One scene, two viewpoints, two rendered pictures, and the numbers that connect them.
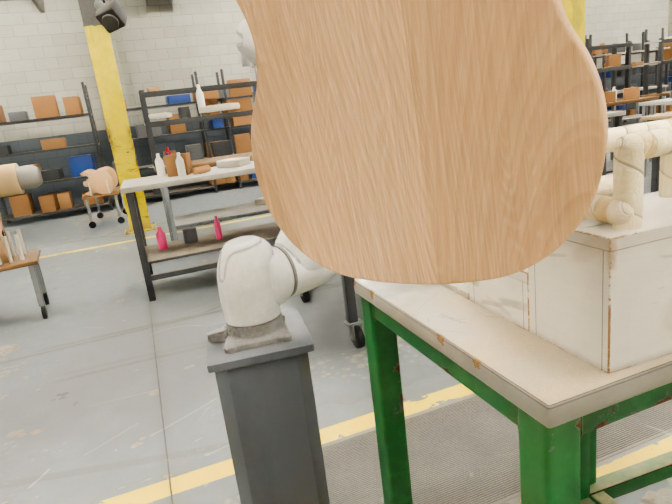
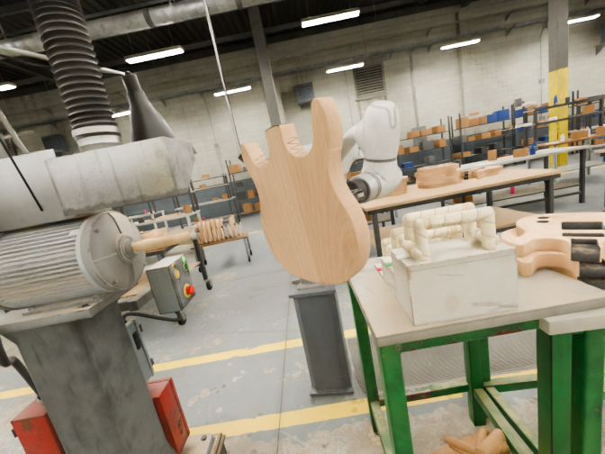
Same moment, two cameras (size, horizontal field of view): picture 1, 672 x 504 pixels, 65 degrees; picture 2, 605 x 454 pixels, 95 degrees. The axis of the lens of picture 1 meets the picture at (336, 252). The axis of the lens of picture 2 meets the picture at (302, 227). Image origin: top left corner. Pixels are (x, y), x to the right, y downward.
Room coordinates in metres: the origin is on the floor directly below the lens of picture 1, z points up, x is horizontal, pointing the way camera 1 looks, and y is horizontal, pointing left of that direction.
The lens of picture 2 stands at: (-0.12, -0.32, 1.39)
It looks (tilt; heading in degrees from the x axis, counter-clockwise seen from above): 12 degrees down; 21
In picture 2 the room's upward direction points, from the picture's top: 11 degrees counter-clockwise
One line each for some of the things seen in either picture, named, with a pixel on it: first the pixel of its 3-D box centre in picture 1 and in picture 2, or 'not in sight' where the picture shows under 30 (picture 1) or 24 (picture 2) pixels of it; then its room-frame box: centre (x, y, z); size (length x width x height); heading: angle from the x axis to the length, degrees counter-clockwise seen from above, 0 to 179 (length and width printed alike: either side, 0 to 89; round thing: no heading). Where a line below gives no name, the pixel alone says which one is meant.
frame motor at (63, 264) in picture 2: not in sight; (69, 259); (0.44, 0.70, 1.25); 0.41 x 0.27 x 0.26; 109
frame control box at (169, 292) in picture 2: not in sight; (156, 295); (0.69, 0.70, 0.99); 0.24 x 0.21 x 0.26; 109
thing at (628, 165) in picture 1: (628, 187); (420, 242); (0.61, -0.35, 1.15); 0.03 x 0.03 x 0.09
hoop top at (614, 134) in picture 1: (627, 137); (437, 213); (0.72, -0.41, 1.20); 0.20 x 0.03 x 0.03; 107
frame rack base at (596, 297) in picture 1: (644, 270); (449, 277); (0.68, -0.42, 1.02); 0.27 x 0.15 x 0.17; 108
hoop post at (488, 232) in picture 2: not in sight; (488, 231); (0.66, -0.51, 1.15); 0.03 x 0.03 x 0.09
